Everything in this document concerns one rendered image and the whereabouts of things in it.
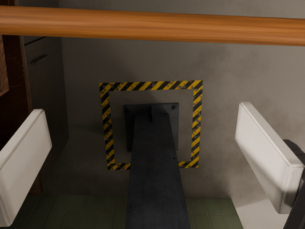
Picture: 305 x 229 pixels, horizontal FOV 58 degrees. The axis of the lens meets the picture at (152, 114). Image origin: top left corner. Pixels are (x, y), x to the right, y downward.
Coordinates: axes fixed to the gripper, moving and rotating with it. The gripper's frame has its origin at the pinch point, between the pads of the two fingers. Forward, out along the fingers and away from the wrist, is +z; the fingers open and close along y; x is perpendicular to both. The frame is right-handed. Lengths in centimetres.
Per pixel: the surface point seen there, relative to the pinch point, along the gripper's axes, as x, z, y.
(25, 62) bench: -17, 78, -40
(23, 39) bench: -10, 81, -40
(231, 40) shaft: 2.5, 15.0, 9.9
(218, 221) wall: -128, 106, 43
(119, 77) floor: -42, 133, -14
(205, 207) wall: -129, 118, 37
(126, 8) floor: -6, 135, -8
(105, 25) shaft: 4.5, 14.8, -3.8
